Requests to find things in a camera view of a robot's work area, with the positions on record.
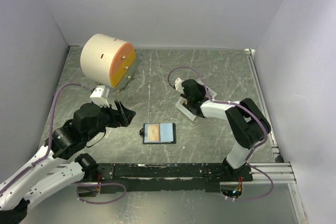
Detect orange credit card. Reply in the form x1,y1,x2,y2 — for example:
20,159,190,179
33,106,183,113
147,124,160,142

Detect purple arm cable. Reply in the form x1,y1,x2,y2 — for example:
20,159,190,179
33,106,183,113
167,66,275,202
0,82,127,205

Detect white card tray box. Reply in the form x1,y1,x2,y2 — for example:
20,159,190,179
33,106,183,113
175,88,217,121

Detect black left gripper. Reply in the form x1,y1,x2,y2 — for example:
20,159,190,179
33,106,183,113
84,98,136,141

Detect black card holder wallet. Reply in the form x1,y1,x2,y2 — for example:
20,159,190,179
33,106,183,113
139,122,176,144

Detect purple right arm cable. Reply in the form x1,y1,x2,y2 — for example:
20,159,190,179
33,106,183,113
167,66,275,202

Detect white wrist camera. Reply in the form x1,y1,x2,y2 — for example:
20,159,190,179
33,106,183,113
174,78,183,93
90,85,110,108

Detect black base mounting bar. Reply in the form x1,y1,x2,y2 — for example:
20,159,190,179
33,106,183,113
65,162,254,195

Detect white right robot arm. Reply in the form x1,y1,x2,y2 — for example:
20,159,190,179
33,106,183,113
174,78,271,181

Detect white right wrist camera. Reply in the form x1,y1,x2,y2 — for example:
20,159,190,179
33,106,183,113
174,78,183,93

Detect white corner bracket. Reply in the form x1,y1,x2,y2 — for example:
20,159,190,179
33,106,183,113
244,48,256,57

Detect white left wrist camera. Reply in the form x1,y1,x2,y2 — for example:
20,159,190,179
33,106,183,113
90,85,110,108

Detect round cream mini drawer cabinet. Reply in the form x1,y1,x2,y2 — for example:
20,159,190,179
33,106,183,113
80,34,136,90

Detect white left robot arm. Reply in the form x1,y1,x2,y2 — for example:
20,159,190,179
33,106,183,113
1,101,136,223

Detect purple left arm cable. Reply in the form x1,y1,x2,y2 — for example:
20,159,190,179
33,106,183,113
0,82,127,205

